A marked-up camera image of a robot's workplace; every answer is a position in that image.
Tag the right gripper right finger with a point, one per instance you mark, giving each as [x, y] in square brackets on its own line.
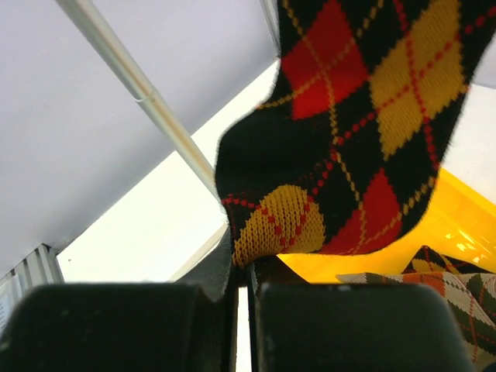
[297, 326]

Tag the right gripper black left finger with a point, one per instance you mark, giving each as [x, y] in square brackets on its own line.
[185, 325]

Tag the dark argyle sock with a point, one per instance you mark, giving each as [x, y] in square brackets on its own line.
[343, 156]
[428, 260]

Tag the brown argyle sock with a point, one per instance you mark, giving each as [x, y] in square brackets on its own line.
[471, 298]

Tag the yellow plastic tray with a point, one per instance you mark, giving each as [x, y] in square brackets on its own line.
[459, 223]

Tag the silver clothes rail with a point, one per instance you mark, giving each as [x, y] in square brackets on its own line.
[97, 31]

